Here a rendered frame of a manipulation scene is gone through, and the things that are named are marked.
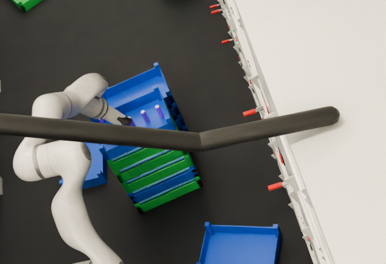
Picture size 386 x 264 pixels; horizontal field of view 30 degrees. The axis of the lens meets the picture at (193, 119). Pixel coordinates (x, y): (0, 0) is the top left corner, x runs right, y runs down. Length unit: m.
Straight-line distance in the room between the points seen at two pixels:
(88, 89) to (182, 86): 1.17
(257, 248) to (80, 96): 0.98
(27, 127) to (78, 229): 1.34
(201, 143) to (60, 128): 0.18
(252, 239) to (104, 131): 2.11
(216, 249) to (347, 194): 2.09
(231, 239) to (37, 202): 0.97
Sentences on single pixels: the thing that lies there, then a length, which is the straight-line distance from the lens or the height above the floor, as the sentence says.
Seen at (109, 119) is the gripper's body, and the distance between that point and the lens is 2.62.
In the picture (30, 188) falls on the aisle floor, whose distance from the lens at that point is 3.48.
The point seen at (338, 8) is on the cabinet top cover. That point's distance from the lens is 1.08.
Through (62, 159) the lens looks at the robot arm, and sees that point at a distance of 2.10.
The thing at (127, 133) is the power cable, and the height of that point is 1.87.
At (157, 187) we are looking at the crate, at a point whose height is 0.12.
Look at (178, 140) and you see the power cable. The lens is 0.88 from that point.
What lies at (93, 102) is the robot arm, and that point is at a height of 0.77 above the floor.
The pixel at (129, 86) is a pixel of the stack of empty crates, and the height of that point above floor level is 0.26.
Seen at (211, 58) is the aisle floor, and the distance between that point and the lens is 3.60.
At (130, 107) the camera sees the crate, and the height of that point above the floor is 0.42.
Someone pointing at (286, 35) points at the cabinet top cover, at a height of 1.75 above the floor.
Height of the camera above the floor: 2.49
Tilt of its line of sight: 48 degrees down
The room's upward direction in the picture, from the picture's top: 24 degrees counter-clockwise
